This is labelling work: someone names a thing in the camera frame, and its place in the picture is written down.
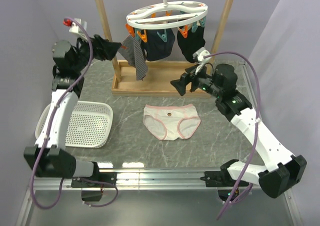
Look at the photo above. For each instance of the white perforated plastic basket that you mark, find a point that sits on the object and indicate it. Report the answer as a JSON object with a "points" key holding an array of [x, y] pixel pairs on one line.
{"points": [[90, 125]]}

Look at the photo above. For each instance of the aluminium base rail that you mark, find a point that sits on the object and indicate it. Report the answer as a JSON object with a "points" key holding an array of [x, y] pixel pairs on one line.
{"points": [[163, 182]]}

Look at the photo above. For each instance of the black underwear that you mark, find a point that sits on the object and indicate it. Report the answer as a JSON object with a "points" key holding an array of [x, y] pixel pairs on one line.
{"points": [[193, 42]]}

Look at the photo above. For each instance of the orange clothes peg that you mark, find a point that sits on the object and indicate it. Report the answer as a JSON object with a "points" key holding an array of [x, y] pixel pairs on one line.
{"points": [[183, 31], [130, 30], [142, 34]]}

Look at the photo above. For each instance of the white oval clip hanger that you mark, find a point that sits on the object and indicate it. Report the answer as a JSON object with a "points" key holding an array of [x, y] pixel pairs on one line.
{"points": [[167, 15]]}

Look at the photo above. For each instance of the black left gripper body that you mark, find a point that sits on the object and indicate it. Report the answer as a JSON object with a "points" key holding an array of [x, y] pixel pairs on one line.
{"points": [[83, 53]]}

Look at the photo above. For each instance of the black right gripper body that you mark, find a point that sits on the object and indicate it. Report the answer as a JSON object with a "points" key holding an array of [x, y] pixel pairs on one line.
{"points": [[201, 80]]}

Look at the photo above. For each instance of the navy blue underwear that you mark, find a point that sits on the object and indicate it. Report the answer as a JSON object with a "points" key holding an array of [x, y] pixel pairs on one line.
{"points": [[155, 48]]}

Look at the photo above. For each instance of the teal clothes peg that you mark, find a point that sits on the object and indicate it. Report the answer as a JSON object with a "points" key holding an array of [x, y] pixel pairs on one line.
{"points": [[163, 35], [194, 27], [202, 22]]}

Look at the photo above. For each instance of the grey striped underwear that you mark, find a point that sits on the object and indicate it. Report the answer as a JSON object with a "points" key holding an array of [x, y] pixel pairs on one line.
{"points": [[132, 52]]}

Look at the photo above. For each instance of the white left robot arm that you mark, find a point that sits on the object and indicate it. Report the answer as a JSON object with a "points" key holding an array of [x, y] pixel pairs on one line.
{"points": [[48, 157]]}

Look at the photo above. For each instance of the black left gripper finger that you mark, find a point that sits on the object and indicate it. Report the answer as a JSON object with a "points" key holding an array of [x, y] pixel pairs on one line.
{"points": [[106, 45], [103, 54]]}

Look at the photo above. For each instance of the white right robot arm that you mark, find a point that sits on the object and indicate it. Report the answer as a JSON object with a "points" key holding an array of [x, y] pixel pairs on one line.
{"points": [[281, 169]]}

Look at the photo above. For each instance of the wooden hanging rack frame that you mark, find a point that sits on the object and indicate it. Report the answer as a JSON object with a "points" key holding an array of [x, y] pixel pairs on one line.
{"points": [[161, 72]]}

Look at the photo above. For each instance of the white pink-trimmed underwear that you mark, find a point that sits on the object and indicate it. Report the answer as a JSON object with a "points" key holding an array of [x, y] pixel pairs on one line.
{"points": [[169, 123]]}

